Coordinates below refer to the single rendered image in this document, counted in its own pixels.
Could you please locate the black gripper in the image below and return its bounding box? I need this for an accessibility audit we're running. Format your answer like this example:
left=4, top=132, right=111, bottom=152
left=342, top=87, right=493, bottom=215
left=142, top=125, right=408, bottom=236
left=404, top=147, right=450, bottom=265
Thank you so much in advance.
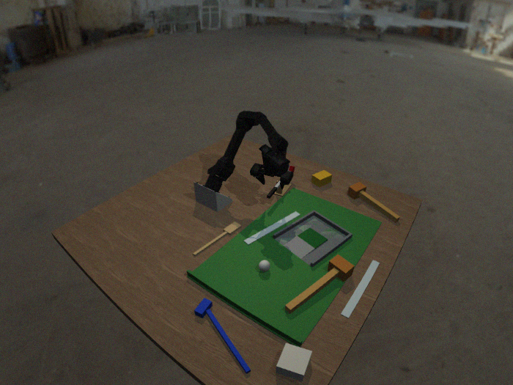
left=250, top=163, right=294, bottom=190

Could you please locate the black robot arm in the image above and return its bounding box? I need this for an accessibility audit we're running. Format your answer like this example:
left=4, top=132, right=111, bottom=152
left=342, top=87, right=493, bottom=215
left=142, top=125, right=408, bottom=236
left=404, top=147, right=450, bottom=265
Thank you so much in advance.
left=203, top=111, right=290, bottom=193

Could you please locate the blue putter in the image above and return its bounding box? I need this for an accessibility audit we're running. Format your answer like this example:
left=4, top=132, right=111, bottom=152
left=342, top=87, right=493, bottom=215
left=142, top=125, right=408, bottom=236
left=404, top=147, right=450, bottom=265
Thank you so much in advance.
left=194, top=298, right=251, bottom=374

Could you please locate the green flat mat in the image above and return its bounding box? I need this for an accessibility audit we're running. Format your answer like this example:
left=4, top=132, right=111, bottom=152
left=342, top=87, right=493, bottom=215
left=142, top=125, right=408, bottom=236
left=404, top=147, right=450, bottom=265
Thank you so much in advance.
left=193, top=188, right=382, bottom=344

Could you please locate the yellow block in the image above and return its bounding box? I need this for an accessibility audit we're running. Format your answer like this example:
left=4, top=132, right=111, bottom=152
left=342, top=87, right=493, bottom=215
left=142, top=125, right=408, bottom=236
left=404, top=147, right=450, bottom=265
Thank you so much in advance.
left=311, top=170, right=332, bottom=187

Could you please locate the brown wooden mallet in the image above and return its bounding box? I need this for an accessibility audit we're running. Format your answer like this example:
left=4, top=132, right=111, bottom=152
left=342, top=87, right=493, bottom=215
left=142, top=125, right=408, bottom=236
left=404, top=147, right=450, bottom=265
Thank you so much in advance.
left=347, top=182, right=400, bottom=223
left=285, top=255, right=354, bottom=314

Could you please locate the grey flat bar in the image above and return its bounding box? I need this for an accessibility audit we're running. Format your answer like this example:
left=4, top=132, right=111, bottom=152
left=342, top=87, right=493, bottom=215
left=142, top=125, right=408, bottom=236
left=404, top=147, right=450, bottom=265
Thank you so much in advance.
left=341, top=260, right=380, bottom=318
left=244, top=212, right=300, bottom=245

